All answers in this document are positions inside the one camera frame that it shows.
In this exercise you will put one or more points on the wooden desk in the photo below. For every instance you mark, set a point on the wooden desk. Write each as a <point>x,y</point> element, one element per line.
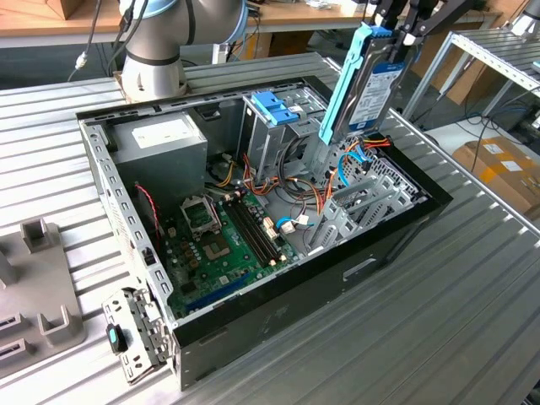
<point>287,14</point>

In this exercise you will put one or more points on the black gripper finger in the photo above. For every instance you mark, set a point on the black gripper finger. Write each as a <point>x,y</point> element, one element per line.
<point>443,17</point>
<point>386,12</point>

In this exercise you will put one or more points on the hard disk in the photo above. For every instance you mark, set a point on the hard disk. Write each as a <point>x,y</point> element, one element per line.
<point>371,93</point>

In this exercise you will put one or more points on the cardboard box with labels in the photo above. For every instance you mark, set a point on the cardboard box with labels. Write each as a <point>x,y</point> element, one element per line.
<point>498,177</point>

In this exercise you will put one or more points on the brown cardboard box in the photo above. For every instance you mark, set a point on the brown cardboard box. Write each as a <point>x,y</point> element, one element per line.
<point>426,59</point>
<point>291,44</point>

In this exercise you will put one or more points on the grey power supply unit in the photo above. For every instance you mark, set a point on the grey power supply unit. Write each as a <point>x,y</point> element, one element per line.
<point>160,169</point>

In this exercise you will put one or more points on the black latch with teal button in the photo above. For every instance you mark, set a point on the black latch with teal button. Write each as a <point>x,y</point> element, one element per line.
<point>113,337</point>

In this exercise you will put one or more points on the blue plastic bay latch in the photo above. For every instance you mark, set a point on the blue plastic bay latch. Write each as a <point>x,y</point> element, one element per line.
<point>272,107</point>

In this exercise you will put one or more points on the metal slot cover bracket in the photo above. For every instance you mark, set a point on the metal slot cover bracket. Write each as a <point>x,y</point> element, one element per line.
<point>139,320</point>

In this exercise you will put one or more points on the black case fan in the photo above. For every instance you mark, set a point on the black case fan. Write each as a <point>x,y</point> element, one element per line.
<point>145,219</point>

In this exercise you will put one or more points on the blue expansion slot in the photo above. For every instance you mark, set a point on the blue expansion slot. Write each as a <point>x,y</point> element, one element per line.
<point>219,293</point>

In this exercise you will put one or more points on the black RAM slot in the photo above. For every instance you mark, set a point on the black RAM slot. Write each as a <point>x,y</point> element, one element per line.
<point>246,235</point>
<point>259,229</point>

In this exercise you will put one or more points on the brown wooden box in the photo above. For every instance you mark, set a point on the brown wooden box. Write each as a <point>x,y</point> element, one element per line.
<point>73,8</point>

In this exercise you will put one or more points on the grey parts rack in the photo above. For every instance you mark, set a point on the grey parts rack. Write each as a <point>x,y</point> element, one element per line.
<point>42,274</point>

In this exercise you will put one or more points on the grey metal drive cage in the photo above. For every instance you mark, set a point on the grey metal drive cage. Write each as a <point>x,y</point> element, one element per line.
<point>270,143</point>

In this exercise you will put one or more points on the CPU socket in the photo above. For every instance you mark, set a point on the CPU socket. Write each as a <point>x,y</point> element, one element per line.
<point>216,248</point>

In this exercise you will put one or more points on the green motherboard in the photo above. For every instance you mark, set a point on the green motherboard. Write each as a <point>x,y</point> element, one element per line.
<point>236,270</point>

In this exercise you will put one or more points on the black PC case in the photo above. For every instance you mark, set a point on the black PC case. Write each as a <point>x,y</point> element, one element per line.
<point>295,304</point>

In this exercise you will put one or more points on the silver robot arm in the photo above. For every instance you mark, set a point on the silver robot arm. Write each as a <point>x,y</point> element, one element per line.
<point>152,42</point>

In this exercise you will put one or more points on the perforated metal disk bay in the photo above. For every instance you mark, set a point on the perforated metal disk bay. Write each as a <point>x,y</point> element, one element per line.
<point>339,230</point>

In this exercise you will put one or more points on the metal frame slat table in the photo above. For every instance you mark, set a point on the metal frame slat table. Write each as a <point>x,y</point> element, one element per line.
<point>498,46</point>

